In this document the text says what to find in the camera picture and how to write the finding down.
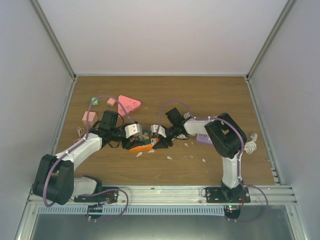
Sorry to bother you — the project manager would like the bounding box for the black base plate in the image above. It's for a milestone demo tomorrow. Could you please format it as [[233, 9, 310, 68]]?
[[204, 186, 251, 204], [72, 186, 119, 204]]

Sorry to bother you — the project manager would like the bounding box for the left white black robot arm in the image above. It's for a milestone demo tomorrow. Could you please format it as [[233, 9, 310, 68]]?
[[32, 110, 142, 207]]

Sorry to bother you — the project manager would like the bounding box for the aluminium front rail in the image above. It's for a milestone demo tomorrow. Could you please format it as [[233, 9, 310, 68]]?
[[26, 184, 298, 206]]

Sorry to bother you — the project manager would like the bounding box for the orange power strip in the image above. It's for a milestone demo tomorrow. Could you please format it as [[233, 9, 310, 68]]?
[[128, 144, 153, 153]]

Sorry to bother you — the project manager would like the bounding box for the pink triangular socket adapter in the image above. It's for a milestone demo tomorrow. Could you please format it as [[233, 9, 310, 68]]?
[[118, 95, 141, 114]]

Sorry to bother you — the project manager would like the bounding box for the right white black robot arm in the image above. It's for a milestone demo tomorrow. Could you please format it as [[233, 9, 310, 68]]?
[[150, 108, 247, 203]]

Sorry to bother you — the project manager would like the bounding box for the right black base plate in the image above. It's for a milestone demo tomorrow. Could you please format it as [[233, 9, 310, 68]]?
[[204, 186, 251, 204]]

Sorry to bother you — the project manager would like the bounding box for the pink thin cable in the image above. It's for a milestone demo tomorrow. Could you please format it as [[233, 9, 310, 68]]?
[[74, 126, 86, 142]]

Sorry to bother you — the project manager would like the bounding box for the green plug adapter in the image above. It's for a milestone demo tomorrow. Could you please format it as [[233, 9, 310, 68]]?
[[89, 97, 99, 106]]

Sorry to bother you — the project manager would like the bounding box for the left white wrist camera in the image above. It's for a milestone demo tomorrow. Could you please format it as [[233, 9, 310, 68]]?
[[124, 123, 143, 139]]

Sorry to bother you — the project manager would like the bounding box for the pink cylindrical plug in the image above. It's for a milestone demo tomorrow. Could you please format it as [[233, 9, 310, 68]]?
[[106, 98, 117, 108]]

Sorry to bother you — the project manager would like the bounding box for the purple power strip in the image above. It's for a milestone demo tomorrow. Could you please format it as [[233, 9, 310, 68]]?
[[196, 134, 213, 146]]

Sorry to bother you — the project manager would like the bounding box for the dark green cube adapter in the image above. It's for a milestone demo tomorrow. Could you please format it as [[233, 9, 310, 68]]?
[[137, 130, 152, 146]]

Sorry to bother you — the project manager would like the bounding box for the pink cube socket adapter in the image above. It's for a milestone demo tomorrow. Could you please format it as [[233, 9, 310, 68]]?
[[82, 111, 98, 126]]

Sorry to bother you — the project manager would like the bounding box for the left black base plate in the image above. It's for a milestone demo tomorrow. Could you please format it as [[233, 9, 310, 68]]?
[[72, 186, 119, 204]]

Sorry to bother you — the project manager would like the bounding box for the white coiled strip cable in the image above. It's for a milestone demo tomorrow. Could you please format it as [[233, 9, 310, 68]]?
[[176, 112, 258, 154]]

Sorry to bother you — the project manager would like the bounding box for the grey slotted cable duct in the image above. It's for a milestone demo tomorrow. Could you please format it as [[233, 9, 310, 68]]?
[[38, 205, 225, 216]]

